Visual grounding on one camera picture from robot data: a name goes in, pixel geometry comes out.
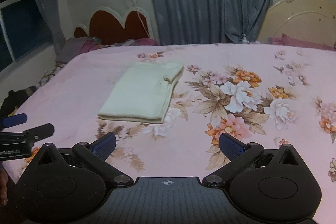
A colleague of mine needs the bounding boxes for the white towel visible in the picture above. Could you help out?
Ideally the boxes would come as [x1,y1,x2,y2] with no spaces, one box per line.
[98,62,184,124]

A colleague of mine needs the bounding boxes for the pink purple clothes pile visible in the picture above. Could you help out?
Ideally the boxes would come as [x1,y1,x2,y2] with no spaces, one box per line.
[55,37,158,64]

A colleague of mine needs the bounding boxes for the magenta pillow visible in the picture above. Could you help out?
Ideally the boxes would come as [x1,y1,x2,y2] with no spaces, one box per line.
[269,34,335,52]

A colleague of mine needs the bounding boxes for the white pump bottle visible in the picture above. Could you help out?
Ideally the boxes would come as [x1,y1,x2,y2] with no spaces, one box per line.
[241,34,249,44]

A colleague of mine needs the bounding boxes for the dark window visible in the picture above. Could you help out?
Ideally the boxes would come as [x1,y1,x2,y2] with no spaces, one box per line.
[1,0,52,71]

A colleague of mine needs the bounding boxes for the black cloth at bedside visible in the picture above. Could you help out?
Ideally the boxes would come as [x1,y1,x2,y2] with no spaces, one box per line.
[1,86,37,118]

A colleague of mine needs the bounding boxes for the cream wooden headboard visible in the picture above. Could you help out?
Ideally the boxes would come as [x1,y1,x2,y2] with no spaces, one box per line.
[257,0,335,47]

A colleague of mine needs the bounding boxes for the red heart-shaped headboard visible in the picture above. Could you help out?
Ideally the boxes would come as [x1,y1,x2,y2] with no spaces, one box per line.
[73,6,154,46]

